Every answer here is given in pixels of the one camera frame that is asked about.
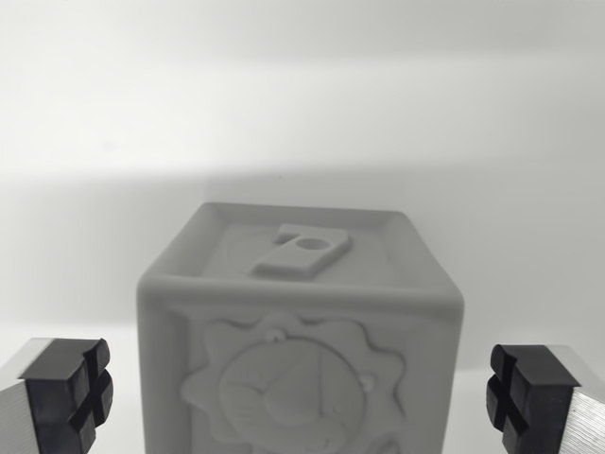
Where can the gripper right finger with silver black pad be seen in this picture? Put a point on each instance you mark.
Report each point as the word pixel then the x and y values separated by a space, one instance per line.
pixel 543 397

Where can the gripper left finger with silver black pad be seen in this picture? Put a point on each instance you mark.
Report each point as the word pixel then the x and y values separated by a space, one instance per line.
pixel 52 392

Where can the grey embossed number cube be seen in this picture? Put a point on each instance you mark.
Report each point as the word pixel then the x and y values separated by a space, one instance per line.
pixel 298 331

